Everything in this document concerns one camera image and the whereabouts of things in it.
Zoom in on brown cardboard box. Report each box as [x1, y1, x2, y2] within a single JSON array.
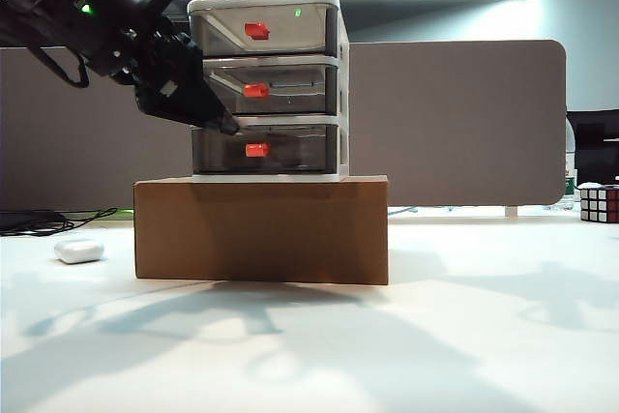
[[133, 174, 390, 286]]

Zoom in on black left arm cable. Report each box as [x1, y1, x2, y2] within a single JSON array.
[[27, 42, 92, 91]]

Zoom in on black monitor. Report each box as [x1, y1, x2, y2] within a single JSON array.
[[565, 109, 619, 188]]

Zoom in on clear bottle green label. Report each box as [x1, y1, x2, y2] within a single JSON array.
[[563, 120, 579, 205]]

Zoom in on white earbuds case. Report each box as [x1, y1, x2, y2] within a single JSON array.
[[53, 237, 105, 265]]

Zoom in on grey translucent drawer red knob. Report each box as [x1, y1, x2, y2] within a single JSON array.
[[190, 5, 339, 58], [202, 64, 339, 116], [192, 124, 339, 175]]

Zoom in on black desk cables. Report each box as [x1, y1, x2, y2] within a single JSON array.
[[0, 208, 119, 239]]

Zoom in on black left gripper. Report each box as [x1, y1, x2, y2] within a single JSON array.
[[112, 15, 242, 138]]

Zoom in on white plastic drawer cabinet frame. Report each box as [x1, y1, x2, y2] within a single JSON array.
[[187, 0, 351, 185]]

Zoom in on black rubik's cube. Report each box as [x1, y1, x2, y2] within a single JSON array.
[[577, 181, 619, 225]]

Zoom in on grey desk partition panel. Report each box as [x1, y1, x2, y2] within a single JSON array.
[[0, 40, 569, 214]]

